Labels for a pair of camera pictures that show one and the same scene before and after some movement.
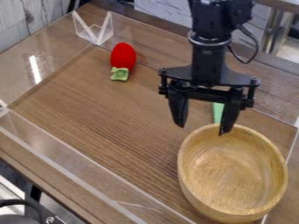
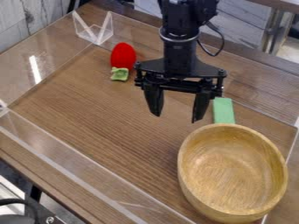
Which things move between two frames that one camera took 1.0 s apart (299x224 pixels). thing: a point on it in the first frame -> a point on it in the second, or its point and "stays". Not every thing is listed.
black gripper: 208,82 -> 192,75
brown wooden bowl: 231,175 stays
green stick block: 218,111 stays
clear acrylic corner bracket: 93,33 stays
